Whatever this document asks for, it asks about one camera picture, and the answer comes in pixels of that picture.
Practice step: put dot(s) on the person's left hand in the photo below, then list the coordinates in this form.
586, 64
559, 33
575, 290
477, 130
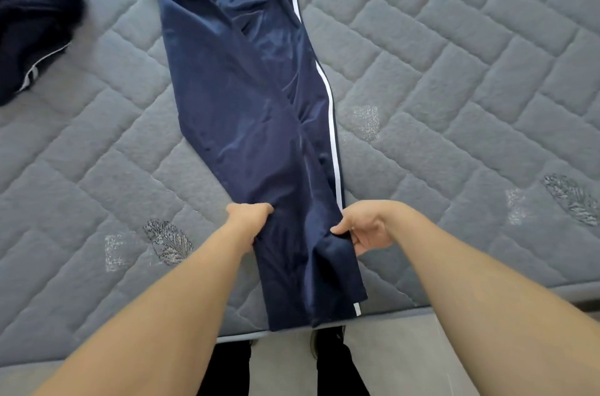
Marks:
248, 220

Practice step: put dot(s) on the person's right hand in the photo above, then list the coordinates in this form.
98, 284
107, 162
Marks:
370, 225

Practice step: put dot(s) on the shiny navy track pants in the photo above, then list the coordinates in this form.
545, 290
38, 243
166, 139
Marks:
253, 110

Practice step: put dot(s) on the matte navy track pants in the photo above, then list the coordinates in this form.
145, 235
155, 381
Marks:
33, 7

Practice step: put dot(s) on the person's right forearm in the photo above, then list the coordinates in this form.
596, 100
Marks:
506, 316

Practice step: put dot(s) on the person's left forearm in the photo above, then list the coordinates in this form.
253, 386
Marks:
150, 325

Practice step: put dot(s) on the grey quilted mattress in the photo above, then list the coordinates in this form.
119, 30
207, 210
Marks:
450, 54

